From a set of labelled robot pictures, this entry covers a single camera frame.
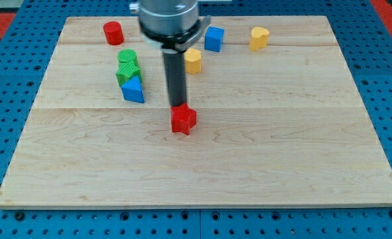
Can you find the black pusher rod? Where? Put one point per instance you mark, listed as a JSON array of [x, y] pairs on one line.
[[175, 77]]

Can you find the wooden board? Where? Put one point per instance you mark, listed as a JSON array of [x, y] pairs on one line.
[[280, 127]]

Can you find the green star block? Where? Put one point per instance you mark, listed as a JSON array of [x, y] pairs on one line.
[[127, 71]]

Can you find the green cylinder block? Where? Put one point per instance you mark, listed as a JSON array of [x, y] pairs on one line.
[[127, 55]]

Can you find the red cylinder block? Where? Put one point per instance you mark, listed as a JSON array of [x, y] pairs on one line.
[[113, 33]]

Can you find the yellow heart block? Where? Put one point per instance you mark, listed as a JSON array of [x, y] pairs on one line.
[[259, 38]]

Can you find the yellow hexagon block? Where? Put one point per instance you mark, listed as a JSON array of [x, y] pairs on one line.
[[193, 61]]

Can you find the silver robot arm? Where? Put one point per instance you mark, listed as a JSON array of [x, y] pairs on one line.
[[170, 25]]

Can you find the blue cube block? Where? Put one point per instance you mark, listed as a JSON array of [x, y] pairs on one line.
[[213, 39]]

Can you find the blue triangle block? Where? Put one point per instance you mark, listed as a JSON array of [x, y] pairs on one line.
[[132, 90]]

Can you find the red star block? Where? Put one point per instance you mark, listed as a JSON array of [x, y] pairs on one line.
[[183, 118]]

